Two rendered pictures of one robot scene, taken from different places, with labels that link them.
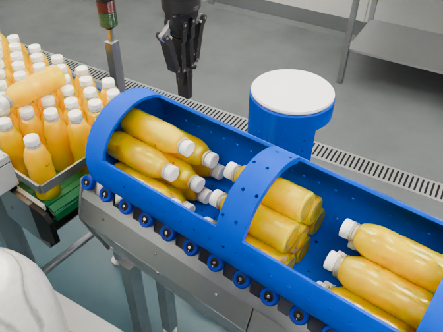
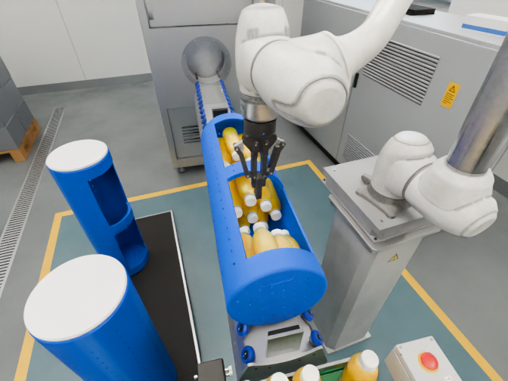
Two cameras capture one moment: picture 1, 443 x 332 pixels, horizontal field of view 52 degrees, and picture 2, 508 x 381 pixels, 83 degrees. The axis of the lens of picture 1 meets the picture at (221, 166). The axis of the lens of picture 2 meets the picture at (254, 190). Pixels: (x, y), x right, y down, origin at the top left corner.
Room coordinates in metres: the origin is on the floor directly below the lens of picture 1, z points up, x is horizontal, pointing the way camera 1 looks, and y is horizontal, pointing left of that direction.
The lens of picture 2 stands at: (1.32, 0.46, 1.82)
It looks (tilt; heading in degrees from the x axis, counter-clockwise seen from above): 41 degrees down; 221
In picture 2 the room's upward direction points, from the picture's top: straight up
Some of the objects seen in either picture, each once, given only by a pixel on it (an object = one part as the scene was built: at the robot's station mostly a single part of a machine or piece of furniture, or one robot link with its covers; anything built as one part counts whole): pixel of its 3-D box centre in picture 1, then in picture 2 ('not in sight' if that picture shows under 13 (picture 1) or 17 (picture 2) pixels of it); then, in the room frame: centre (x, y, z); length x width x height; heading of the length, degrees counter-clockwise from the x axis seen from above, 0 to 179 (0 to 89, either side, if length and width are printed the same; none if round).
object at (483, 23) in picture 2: not in sight; (490, 24); (-0.94, 0.27, 1.48); 0.24 x 0.12 x 0.08; 68
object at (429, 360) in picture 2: not in sight; (429, 360); (0.88, 0.61, 1.11); 0.04 x 0.04 x 0.01
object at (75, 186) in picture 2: not in sight; (106, 216); (0.99, -0.99, 0.59); 0.28 x 0.28 x 0.88
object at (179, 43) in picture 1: (178, 46); (264, 157); (0.85, 0.09, 1.42); 0.04 x 0.01 x 0.11; 53
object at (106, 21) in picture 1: (107, 18); not in sight; (1.53, 0.40, 1.18); 0.06 x 0.06 x 0.05
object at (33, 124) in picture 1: (35, 139); not in sight; (1.09, 0.56, 0.99); 0.07 x 0.07 x 0.19
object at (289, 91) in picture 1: (292, 90); (78, 292); (1.32, -0.23, 1.03); 0.28 x 0.28 x 0.01
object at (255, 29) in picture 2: not in sight; (264, 51); (0.86, 0.09, 1.67); 0.13 x 0.11 x 0.16; 61
